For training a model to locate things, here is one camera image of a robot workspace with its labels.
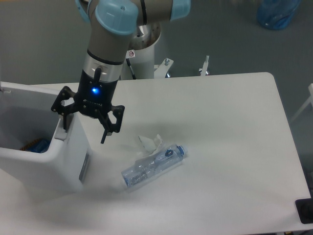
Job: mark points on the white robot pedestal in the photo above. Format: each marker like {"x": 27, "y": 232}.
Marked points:
{"x": 140, "y": 57}

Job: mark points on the blue item inside can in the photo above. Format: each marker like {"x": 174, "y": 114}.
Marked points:
{"x": 40, "y": 145}

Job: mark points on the blue water jug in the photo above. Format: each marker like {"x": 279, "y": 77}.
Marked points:
{"x": 276, "y": 14}

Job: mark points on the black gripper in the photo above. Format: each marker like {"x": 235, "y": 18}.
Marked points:
{"x": 93, "y": 99}

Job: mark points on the white frame at right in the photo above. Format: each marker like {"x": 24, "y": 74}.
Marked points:
{"x": 308, "y": 102}

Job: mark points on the white trash can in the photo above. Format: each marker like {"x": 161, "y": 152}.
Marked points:
{"x": 25, "y": 115}

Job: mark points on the black device at table edge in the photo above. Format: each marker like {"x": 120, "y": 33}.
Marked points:
{"x": 305, "y": 210}

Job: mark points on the clear plastic bottle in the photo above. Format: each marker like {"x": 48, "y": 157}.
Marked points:
{"x": 147, "y": 169}

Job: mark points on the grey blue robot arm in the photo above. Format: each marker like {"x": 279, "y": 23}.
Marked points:
{"x": 113, "y": 23}

